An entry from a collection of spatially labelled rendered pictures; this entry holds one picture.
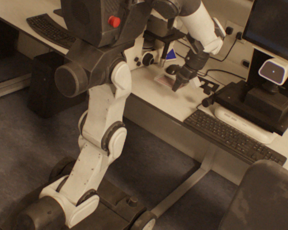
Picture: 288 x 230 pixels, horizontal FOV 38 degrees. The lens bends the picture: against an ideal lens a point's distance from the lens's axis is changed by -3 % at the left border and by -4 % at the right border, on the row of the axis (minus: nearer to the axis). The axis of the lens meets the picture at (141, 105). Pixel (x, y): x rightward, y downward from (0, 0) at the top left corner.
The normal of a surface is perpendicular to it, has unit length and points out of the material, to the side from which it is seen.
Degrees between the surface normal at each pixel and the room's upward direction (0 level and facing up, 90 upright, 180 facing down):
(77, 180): 66
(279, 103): 0
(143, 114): 90
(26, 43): 90
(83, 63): 49
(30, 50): 90
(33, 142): 0
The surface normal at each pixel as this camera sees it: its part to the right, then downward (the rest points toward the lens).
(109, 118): 0.79, 0.46
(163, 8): -0.44, 0.85
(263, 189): -0.62, 0.26
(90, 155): -0.41, -0.07
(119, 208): -0.23, -0.38
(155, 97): 0.24, -0.83
